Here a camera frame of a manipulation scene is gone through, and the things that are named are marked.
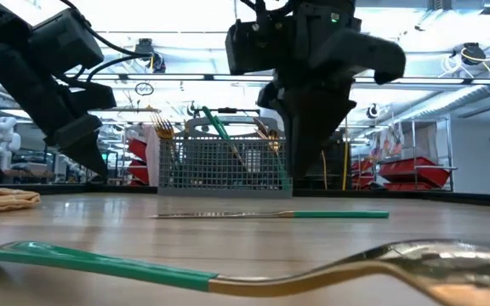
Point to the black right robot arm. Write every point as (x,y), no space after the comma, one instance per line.
(355,51)

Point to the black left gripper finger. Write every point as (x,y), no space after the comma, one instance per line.
(79,140)

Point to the colourful poster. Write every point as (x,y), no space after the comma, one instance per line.
(391,140)

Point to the red stacked bins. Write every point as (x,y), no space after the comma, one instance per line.
(138,161)

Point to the black table frame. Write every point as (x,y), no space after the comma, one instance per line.
(58,188)

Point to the pale pink board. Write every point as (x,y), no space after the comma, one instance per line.
(152,157)

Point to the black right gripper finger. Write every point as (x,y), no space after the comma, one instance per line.
(311,144)

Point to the red bins on shelf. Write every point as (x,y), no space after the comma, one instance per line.
(411,172)

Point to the grey mesh cutlery basket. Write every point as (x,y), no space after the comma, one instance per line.
(211,170)

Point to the white robot figure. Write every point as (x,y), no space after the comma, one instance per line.
(2,140)

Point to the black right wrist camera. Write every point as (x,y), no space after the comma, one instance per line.
(258,47)

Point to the beige folded cloth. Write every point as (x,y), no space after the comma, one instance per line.
(2,200)

